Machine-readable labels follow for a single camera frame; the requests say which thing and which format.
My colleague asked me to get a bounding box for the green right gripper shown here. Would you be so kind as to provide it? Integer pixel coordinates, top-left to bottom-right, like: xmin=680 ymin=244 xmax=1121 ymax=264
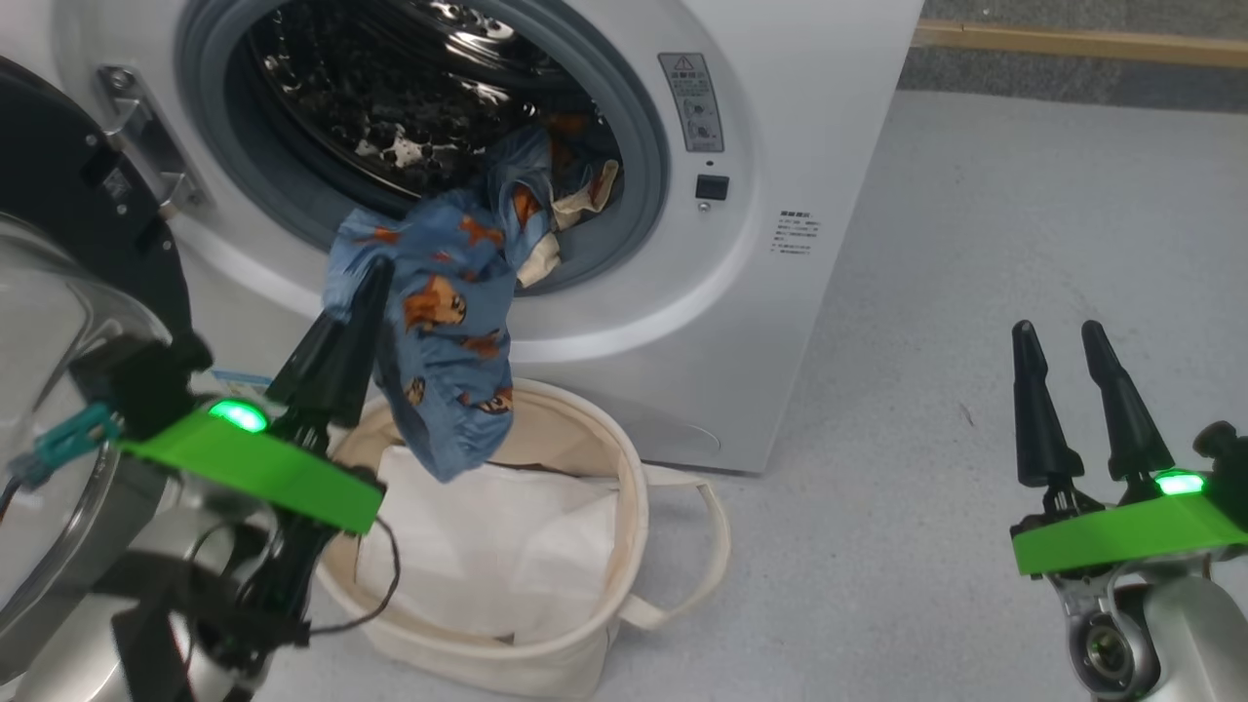
xmin=1010 ymin=320 xmax=1248 ymax=577

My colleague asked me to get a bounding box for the teal cable connector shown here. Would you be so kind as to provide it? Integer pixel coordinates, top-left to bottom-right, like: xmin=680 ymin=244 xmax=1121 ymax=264
xmin=9 ymin=402 xmax=124 ymax=489

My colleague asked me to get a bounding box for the blue energy label sticker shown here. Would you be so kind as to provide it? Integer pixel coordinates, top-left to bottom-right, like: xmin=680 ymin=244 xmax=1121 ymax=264
xmin=209 ymin=369 xmax=277 ymax=397

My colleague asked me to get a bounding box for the washing machine door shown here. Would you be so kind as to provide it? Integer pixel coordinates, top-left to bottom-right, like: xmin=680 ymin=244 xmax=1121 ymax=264
xmin=0 ymin=54 xmax=196 ymax=586

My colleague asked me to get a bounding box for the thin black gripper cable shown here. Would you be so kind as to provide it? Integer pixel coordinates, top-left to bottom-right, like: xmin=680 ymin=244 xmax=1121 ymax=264
xmin=310 ymin=515 xmax=402 ymax=637

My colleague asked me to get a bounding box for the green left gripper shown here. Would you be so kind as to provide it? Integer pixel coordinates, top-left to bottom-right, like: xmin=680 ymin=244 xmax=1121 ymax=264
xmin=117 ymin=255 xmax=396 ymax=644

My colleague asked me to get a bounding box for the stainless steel washing machine drum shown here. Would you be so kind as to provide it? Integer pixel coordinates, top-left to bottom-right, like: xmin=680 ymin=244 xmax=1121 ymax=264
xmin=224 ymin=0 xmax=625 ymax=220

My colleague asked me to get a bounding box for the silver metal door hinge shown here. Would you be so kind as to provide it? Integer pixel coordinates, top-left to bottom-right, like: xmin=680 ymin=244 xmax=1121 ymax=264
xmin=95 ymin=63 xmax=212 ymax=221

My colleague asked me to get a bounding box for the grey warning sticker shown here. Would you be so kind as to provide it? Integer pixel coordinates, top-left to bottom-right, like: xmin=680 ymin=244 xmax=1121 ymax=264
xmin=658 ymin=52 xmax=725 ymax=154

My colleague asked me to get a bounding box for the white Hisense washing machine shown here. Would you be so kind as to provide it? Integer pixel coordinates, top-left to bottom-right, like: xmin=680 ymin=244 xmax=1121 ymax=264
xmin=0 ymin=0 xmax=925 ymax=476

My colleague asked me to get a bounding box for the cream canvas laundry basket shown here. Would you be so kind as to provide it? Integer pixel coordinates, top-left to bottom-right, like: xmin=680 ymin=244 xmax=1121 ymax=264
xmin=314 ymin=375 xmax=732 ymax=699

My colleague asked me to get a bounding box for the small printed text sticker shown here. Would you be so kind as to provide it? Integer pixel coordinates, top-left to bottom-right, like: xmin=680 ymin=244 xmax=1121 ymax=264
xmin=774 ymin=209 xmax=823 ymax=257

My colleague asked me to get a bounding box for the blue patterned garment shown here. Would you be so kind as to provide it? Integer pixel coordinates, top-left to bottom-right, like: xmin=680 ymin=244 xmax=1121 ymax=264
xmin=322 ymin=115 xmax=623 ymax=484

